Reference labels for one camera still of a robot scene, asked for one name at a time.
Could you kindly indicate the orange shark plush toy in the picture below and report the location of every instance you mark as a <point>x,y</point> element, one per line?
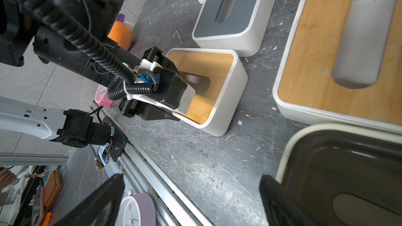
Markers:
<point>121,33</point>

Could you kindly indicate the brown lid tissue box front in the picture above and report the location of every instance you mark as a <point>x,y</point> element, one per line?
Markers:
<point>345,175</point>

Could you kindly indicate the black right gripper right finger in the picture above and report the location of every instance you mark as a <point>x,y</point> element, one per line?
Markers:
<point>281,208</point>

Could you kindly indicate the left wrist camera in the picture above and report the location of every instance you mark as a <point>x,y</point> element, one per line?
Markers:
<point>174,94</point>

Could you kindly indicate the bamboo lid tissue box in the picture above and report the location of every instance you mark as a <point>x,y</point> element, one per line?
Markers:
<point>343,63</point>
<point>212,111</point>

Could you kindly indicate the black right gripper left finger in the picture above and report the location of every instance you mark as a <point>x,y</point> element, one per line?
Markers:
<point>100,208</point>

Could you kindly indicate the pink alarm clock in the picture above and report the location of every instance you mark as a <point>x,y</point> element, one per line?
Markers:
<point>101,97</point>

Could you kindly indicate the grey lid tissue box front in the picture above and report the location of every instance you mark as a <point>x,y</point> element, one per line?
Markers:
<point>237,25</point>

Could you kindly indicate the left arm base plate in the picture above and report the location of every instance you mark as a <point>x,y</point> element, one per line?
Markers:
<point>119,140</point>

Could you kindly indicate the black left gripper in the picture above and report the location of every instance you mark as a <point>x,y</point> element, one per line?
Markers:
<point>146,111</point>

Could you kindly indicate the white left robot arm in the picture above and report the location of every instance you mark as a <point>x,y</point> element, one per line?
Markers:
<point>75,35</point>

